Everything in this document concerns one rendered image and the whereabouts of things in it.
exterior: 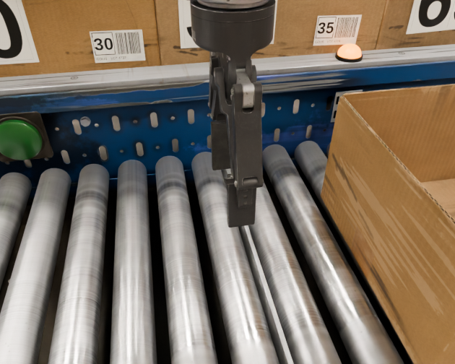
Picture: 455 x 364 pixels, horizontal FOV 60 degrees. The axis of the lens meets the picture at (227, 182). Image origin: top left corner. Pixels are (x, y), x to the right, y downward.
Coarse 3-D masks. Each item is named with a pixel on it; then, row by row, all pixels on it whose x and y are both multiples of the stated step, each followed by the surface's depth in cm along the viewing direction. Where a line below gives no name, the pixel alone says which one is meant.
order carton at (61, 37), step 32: (32, 0) 57; (64, 0) 58; (96, 0) 59; (128, 0) 60; (32, 32) 60; (64, 32) 61; (0, 64) 62; (32, 64) 63; (64, 64) 64; (96, 64) 65; (128, 64) 66; (160, 64) 67
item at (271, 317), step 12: (240, 228) 60; (252, 240) 54; (252, 252) 53; (252, 264) 54; (264, 276) 50; (264, 288) 48; (264, 300) 49; (264, 312) 50; (276, 312) 46; (276, 324) 44; (276, 336) 45; (276, 348) 46; (288, 348) 42; (288, 360) 41
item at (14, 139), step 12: (12, 120) 61; (0, 132) 60; (12, 132) 61; (24, 132) 61; (36, 132) 62; (0, 144) 62; (12, 144) 62; (24, 144) 62; (36, 144) 63; (12, 156) 63; (24, 156) 64
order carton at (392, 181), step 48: (384, 96) 52; (432, 96) 53; (336, 144) 53; (384, 144) 41; (432, 144) 59; (336, 192) 55; (384, 192) 42; (432, 192) 61; (384, 240) 43; (432, 240) 35; (384, 288) 45; (432, 288) 36; (432, 336) 37
